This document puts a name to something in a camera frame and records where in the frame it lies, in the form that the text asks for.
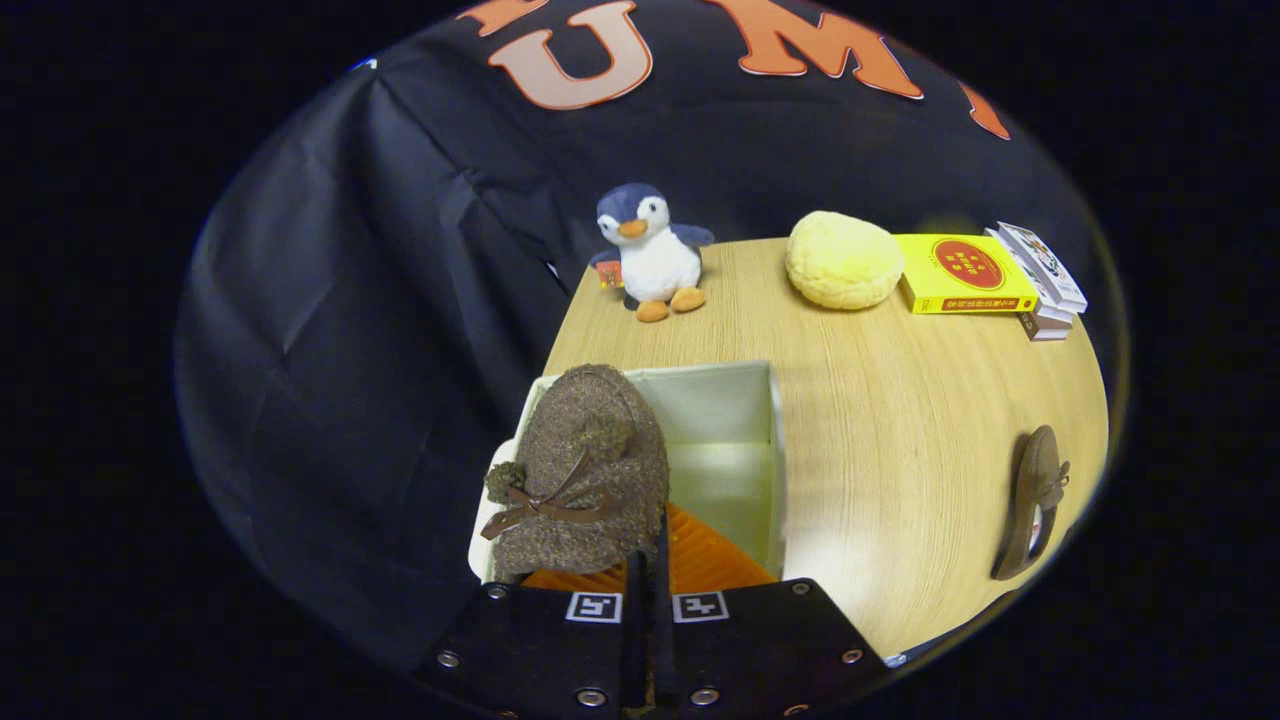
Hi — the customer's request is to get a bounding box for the plush penguin toy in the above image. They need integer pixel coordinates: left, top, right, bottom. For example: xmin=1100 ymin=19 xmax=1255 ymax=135
xmin=588 ymin=182 xmax=717 ymax=324

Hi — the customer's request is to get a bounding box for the yellow plush bun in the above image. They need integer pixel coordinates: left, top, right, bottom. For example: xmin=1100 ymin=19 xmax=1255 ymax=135
xmin=785 ymin=210 xmax=906 ymax=311

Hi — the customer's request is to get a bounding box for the yellow book with red circle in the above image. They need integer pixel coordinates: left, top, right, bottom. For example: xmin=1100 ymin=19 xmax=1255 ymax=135
xmin=893 ymin=233 xmax=1041 ymax=316

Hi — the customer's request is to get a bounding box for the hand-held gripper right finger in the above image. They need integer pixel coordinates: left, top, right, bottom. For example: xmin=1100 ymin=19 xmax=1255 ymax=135
xmin=652 ymin=500 xmax=891 ymax=720

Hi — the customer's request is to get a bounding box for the brown fuzzy shoe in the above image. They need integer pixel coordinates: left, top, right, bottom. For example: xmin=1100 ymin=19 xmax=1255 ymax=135
xmin=480 ymin=363 xmax=671 ymax=581
xmin=990 ymin=425 xmax=1073 ymax=583

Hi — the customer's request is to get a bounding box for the white paperback book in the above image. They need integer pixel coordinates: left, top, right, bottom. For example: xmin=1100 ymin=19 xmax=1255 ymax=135
xmin=985 ymin=228 xmax=1077 ymax=327

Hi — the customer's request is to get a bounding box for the beige fabric storage box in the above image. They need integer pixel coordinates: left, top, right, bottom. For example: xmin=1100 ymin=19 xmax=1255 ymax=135
xmin=468 ymin=360 xmax=789 ymax=586

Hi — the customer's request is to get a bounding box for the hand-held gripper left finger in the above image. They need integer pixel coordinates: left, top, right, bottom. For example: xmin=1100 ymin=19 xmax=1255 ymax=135
xmin=415 ymin=548 xmax=653 ymax=720

